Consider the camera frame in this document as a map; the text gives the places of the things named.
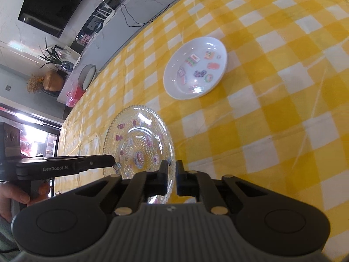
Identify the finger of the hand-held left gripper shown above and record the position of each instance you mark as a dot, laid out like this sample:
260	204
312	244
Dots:
98	161

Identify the person's left hand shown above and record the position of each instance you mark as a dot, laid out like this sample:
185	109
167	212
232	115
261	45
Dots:
12	193

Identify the white marble cabinet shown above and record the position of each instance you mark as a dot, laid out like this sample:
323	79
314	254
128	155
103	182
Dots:
114	38

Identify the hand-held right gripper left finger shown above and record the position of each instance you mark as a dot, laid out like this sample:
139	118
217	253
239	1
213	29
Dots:
152	181

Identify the green plant in blue vase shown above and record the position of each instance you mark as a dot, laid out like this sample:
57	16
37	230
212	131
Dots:
56	57

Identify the pink box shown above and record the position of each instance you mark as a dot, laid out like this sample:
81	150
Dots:
75	95

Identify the white router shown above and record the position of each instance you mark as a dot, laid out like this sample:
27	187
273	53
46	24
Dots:
105	12

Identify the golden vase with dried flowers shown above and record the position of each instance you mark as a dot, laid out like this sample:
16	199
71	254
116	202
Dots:
51	80

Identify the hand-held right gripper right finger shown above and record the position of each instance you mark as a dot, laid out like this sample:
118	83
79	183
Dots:
182	180

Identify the black television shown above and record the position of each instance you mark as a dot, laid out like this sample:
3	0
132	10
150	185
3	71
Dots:
54	2

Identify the small white plate with stickers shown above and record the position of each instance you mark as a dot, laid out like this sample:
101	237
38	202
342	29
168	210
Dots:
195	68

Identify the glass door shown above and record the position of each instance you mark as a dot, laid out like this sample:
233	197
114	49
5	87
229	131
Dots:
30	131

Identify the yellow checked tablecloth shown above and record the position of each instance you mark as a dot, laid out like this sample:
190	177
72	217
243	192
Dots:
272	114

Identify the white picture card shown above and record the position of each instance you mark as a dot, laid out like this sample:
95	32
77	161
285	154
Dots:
69	53

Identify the clear glass plate with stickers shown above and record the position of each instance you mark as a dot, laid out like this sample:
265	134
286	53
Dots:
139	139

